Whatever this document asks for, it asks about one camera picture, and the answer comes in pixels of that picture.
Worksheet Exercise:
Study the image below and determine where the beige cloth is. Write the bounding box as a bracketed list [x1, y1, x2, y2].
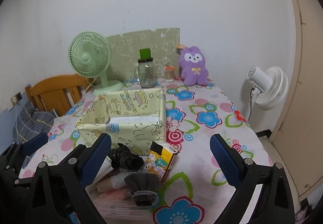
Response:
[97, 175, 126, 193]

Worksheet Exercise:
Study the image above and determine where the black sock bundle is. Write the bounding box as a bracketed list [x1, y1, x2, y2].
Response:
[108, 143, 144, 171]

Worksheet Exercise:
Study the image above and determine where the pink wet wipes pack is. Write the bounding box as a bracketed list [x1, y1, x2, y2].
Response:
[93, 187, 152, 223]

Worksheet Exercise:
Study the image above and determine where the yellow cartoon tissue pack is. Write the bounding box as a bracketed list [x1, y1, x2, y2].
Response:
[145, 140, 179, 182]

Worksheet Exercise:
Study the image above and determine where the grey plaid pillow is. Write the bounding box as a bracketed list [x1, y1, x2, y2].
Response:
[13, 101, 57, 144]

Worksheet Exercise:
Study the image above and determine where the floral tablecloth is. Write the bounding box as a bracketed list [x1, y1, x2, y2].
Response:
[20, 80, 270, 223]

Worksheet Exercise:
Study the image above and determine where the yellow cartoon fabric storage box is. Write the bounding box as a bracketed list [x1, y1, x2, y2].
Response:
[76, 88, 166, 156]

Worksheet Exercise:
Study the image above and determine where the white floor fan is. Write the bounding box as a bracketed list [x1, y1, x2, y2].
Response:
[247, 65, 288, 111]

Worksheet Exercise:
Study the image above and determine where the glass mason jar mug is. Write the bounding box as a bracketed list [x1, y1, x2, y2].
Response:
[134, 58, 157, 88]

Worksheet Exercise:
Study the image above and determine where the green desk fan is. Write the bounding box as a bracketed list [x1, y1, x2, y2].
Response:
[68, 32, 123, 96]

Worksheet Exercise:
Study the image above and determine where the purple plush bunny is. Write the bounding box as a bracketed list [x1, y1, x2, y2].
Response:
[178, 46, 209, 86]

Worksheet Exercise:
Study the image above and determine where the cotton swab container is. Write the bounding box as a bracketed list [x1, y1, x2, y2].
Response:
[164, 65, 176, 82]

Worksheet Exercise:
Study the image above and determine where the green cartoon pattern board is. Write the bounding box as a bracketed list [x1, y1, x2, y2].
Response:
[106, 28, 180, 82]

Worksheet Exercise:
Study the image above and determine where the green plastic cup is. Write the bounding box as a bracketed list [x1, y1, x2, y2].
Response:
[139, 48, 151, 60]

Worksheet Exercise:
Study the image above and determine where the wall power socket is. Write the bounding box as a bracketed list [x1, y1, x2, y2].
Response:
[10, 92, 22, 106]

